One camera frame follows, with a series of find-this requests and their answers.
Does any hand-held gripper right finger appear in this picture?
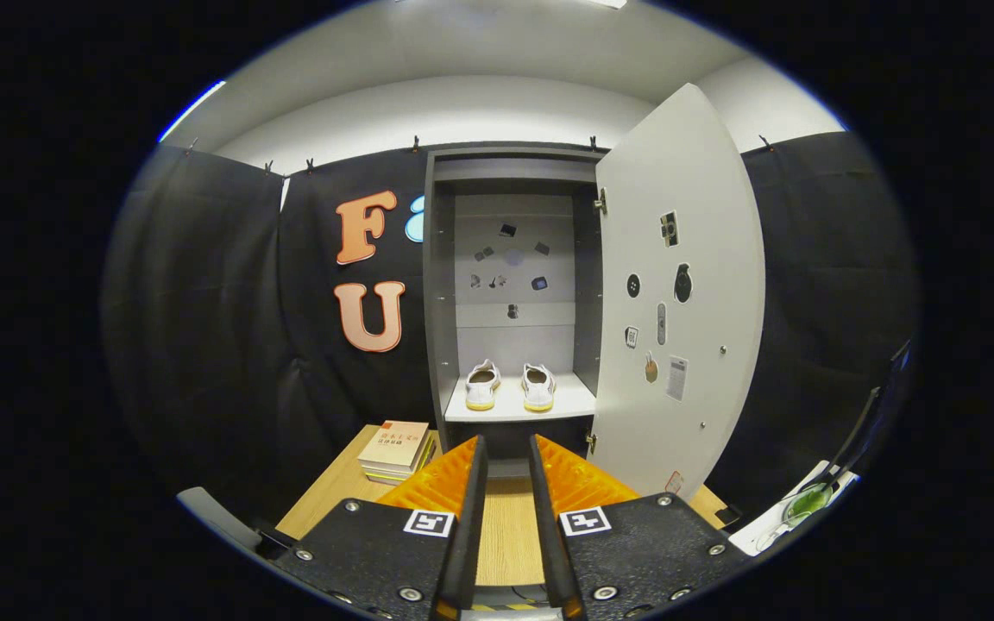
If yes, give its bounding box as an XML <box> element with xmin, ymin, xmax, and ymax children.
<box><xmin>528</xmin><ymin>434</ymin><xmax>748</xmax><ymax>621</ymax></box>

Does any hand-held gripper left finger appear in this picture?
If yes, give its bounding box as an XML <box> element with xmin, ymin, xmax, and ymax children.
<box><xmin>277</xmin><ymin>434</ymin><xmax>489</xmax><ymax>621</ymax></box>

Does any white canvas shoe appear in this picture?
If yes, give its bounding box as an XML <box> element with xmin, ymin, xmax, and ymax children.
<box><xmin>521</xmin><ymin>363</ymin><xmax>557</xmax><ymax>413</ymax></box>
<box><xmin>464</xmin><ymin>359</ymin><xmax>502</xmax><ymax>411</ymax></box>

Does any grey shoe cabinet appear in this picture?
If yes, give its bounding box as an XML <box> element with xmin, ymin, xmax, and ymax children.
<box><xmin>422</xmin><ymin>142</ymin><xmax>606</xmax><ymax>480</ymax></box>

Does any yellow edged book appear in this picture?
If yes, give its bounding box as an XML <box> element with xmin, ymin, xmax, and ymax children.
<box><xmin>365</xmin><ymin>431</ymin><xmax>442</xmax><ymax>486</ymax></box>

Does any white board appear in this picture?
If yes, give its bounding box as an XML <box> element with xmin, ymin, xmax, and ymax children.
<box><xmin>728</xmin><ymin>460</ymin><xmax>862</xmax><ymax>557</ymax></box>

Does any grey flat panel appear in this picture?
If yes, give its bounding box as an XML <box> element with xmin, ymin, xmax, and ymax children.
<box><xmin>176</xmin><ymin>487</ymin><xmax>267</xmax><ymax>553</ymax></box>

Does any green round object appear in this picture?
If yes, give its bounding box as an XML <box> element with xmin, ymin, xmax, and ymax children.
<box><xmin>780</xmin><ymin>483</ymin><xmax>836</xmax><ymax>529</ymax></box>

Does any black stand bar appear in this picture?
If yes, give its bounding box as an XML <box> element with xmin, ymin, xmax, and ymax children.
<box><xmin>825</xmin><ymin>339</ymin><xmax>914</xmax><ymax>488</ymax></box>

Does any black backdrop cloth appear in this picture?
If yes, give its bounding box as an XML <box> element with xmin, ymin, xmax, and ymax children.
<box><xmin>100</xmin><ymin>129</ymin><xmax>921</xmax><ymax>527</ymax></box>

